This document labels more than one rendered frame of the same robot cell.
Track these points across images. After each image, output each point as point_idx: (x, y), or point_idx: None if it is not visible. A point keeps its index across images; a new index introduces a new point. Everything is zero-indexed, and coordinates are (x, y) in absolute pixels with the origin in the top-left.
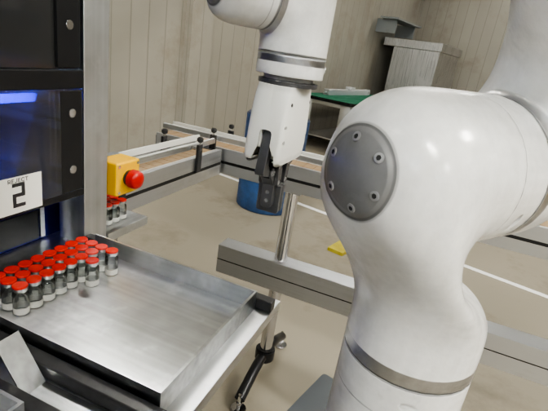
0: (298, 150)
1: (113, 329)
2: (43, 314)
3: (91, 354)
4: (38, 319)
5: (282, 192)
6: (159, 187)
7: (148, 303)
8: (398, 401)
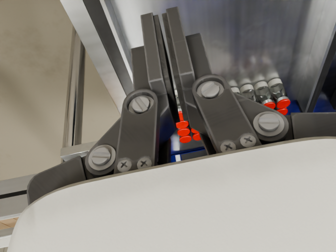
0: (92, 219)
1: (253, 19)
2: (267, 71)
3: (300, 0)
4: (275, 68)
5: (159, 56)
6: (2, 193)
7: (192, 33)
8: None
